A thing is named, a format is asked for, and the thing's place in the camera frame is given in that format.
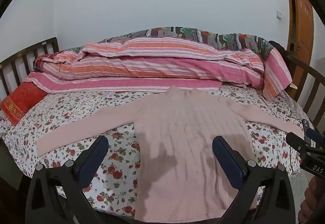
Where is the pink knitted sweater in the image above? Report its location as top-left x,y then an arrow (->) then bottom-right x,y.
36,87 -> 303,223

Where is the white wall switch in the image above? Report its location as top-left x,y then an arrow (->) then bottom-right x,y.
276,11 -> 282,20

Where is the brown wooden door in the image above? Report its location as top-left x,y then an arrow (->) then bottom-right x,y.
284,0 -> 315,65

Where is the floral patchwork blanket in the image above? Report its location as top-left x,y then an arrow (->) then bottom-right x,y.
72,26 -> 274,62

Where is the dark wooden headboard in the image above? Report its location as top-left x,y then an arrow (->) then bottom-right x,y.
1,37 -> 59,100

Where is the right hand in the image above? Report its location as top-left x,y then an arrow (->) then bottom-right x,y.
298,176 -> 320,223

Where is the pink orange striped quilt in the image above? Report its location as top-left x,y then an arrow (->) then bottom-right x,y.
25,34 -> 292,99

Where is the red pillow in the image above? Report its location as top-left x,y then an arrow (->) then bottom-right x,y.
1,82 -> 47,126

